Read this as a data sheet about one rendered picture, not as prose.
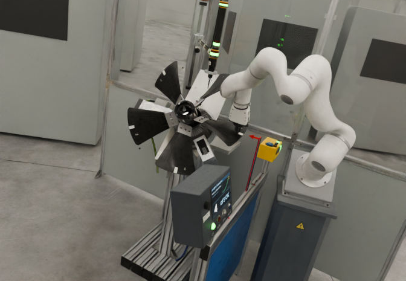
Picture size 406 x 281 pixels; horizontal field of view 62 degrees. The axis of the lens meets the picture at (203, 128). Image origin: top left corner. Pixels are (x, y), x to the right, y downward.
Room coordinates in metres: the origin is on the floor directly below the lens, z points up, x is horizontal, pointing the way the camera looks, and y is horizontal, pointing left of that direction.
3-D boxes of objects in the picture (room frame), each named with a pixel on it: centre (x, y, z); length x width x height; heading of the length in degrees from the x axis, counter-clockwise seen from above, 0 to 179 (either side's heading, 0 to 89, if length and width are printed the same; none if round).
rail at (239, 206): (1.58, -0.28, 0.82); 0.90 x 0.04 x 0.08; 157
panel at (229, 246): (1.58, -0.28, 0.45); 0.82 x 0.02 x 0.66; 157
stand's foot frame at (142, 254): (2.05, 0.06, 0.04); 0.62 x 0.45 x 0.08; 157
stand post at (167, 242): (1.96, 0.10, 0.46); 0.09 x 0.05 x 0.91; 67
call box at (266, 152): (1.95, -0.43, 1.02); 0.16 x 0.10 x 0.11; 157
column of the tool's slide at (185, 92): (2.52, 0.17, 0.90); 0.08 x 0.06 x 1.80; 102
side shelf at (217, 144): (2.37, -0.09, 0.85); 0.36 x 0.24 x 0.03; 67
